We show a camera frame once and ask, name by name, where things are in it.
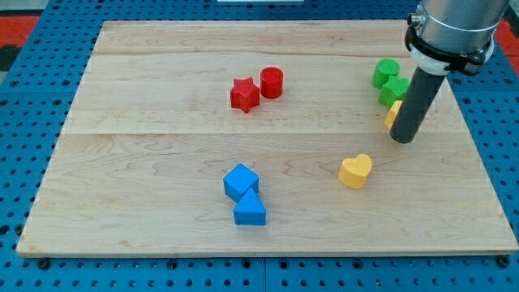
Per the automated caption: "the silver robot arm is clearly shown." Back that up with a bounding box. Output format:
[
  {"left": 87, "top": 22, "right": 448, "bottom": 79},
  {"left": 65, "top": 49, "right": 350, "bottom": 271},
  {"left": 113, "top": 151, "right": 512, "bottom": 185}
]
[{"left": 405, "top": 0, "right": 509, "bottom": 75}]

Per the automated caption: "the yellow heart block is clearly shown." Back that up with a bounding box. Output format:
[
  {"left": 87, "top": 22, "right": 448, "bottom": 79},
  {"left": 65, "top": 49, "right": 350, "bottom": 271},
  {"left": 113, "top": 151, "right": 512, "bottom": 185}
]
[{"left": 338, "top": 153, "right": 372, "bottom": 190}]

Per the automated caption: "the blue cube block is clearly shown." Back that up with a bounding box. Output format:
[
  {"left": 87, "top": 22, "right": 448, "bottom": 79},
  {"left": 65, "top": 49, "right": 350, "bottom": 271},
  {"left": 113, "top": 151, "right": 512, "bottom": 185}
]
[{"left": 223, "top": 164, "right": 260, "bottom": 203}]

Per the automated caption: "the red star block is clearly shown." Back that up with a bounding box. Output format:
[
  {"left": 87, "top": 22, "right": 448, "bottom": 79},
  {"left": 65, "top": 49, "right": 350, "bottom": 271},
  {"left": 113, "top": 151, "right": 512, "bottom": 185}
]
[{"left": 229, "top": 77, "right": 260, "bottom": 113}]

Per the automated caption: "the blue triangle block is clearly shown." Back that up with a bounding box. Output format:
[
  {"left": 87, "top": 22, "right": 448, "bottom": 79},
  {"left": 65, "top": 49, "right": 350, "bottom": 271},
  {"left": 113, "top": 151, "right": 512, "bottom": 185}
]
[{"left": 234, "top": 188, "right": 267, "bottom": 225}]

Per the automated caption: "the red cylinder block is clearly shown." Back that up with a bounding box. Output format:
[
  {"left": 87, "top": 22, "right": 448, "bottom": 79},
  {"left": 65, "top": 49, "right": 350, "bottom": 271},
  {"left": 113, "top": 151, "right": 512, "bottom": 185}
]
[{"left": 260, "top": 67, "right": 284, "bottom": 99}]

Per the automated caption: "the light wooden board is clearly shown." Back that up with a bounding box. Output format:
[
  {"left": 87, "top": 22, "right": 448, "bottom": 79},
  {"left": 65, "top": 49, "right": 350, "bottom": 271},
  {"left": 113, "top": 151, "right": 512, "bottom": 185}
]
[{"left": 16, "top": 20, "right": 518, "bottom": 258}]

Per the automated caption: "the yellow block behind rod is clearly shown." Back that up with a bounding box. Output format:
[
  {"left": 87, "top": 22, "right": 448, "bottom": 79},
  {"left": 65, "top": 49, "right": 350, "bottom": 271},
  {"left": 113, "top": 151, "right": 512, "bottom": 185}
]
[{"left": 384, "top": 100, "right": 402, "bottom": 130}]

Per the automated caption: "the green star block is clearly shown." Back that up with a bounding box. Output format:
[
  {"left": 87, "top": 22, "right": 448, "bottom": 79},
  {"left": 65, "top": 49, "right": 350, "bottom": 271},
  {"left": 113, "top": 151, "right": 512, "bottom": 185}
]
[{"left": 377, "top": 76, "right": 410, "bottom": 109}]

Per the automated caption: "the green cylinder block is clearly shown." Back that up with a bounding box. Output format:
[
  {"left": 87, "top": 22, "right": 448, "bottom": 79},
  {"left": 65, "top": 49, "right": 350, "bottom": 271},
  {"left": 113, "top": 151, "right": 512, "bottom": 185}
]
[{"left": 371, "top": 58, "right": 401, "bottom": 89}]

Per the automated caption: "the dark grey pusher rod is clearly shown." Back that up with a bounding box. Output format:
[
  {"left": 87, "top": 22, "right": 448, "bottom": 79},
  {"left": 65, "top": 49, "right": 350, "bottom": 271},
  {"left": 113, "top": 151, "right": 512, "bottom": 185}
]
[{"left": 389, "top": 67, "right": 445, "bottom": 144}]

